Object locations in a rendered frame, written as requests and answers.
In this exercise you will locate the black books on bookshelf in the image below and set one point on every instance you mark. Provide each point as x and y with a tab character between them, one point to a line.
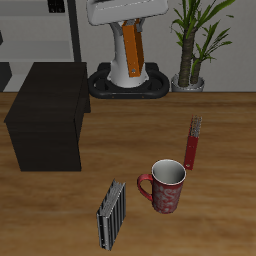
56	5

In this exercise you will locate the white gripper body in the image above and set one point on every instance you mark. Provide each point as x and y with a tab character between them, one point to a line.
126	10

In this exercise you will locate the dark wooden cabinet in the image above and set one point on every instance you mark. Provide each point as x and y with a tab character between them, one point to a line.
46	113

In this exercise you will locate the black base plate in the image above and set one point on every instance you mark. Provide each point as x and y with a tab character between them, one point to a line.
100	90

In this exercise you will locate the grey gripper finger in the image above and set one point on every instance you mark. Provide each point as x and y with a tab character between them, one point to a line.
139	25

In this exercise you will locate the green pot plant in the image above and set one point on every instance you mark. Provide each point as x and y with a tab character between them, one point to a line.
187	50

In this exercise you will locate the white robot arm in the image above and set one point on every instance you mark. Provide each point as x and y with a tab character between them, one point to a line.
118	66

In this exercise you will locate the orange book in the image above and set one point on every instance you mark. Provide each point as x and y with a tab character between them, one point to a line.
132	50

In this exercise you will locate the red patterned mug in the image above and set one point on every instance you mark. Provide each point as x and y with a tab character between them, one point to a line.
166	195

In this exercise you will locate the white bookshelf with dark post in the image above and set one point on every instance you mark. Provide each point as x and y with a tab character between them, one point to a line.
36	33

